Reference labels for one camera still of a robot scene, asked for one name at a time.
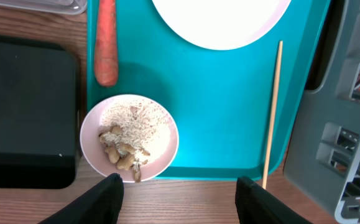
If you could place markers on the orange carrot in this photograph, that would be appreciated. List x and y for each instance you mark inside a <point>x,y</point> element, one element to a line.
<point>106,46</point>

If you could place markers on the wooden chopstick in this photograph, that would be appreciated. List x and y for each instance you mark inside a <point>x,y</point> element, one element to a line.
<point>273,108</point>

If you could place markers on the teal plastic tray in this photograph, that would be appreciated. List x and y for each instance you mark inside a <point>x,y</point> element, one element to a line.
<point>220,100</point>

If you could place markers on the grey dishwasher rack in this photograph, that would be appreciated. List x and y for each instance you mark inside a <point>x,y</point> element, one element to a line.
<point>323,158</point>

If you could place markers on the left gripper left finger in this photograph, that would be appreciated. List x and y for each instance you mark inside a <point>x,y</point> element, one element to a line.
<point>100,204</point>

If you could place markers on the black tray bin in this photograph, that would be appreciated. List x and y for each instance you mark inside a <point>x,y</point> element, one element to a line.
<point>39,114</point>

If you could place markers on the white plate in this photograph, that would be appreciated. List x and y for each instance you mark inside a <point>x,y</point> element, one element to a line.
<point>221,24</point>

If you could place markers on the clear plastic bin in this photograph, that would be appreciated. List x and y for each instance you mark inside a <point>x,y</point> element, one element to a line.
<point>68,7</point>

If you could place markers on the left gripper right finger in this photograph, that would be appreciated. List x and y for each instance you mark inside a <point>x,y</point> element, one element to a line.
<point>255,205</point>

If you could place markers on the rice and peanut leftovers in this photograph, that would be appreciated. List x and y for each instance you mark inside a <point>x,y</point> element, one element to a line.
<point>135,133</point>

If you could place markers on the pink bowl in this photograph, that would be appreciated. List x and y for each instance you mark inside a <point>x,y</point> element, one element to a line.
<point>94,153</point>

